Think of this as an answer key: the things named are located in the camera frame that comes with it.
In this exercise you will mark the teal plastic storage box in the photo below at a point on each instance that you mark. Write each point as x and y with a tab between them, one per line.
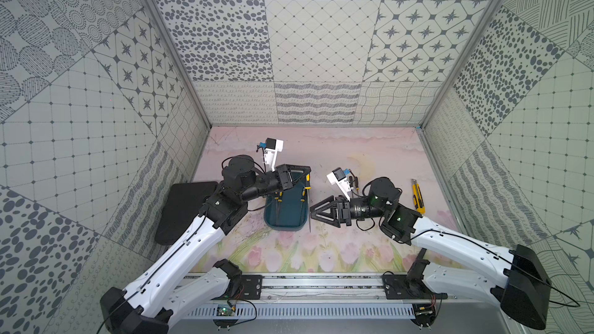
292	214

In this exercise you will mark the white slotted cable duct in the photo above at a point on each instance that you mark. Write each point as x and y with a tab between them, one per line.
245	311

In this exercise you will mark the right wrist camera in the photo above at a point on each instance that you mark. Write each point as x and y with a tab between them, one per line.
343	179

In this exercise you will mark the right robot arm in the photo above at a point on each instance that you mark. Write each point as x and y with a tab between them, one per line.
513	280

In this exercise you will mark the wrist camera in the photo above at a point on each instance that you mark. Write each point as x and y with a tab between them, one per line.
343	179
270	149

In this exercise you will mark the yellow utility knife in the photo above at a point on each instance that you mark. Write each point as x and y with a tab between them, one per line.
418	200

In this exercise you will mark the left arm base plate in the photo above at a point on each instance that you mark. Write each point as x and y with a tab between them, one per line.
247	287

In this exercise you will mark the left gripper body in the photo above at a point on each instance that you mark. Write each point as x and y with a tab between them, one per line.
285	176

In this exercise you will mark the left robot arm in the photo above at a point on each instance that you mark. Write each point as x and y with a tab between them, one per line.
155	302

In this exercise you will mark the aluminium rail frame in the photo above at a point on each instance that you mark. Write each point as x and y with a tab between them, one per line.
320	287

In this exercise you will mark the black tool case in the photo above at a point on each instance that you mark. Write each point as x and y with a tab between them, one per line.
181	207

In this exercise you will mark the green circuit board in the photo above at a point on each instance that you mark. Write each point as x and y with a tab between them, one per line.
225	311

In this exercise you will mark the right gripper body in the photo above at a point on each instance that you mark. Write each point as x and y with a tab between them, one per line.
360	209

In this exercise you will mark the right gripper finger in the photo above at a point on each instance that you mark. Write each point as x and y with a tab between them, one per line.
331	218
329	205

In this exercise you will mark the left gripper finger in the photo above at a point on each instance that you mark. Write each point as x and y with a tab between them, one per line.
298	186
294	171

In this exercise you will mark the right controller board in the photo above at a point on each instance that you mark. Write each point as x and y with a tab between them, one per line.
424	316

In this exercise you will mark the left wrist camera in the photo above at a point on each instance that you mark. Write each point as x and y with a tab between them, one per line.
270	149

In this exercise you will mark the file tool yellow black handle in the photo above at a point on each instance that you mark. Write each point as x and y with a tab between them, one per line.
278	199
309	222
304	196

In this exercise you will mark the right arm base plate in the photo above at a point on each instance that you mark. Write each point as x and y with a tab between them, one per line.
399	287

